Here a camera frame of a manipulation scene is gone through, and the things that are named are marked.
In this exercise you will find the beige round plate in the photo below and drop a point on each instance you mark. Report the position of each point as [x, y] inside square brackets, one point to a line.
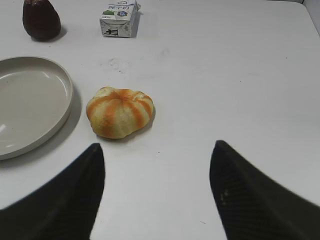
[36, 96]

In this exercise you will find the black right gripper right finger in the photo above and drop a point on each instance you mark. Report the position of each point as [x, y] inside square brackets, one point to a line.
[252, 206]

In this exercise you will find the white milk carton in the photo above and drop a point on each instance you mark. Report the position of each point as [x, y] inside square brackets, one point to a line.
[118, 19]

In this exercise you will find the dark red wax apple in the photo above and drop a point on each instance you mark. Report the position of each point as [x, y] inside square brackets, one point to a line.
[40, 20]

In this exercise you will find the orange striped bread bun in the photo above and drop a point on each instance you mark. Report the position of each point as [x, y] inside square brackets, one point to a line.
[115, 113]

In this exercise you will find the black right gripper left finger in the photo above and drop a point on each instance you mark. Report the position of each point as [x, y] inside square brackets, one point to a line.
[65, 208]

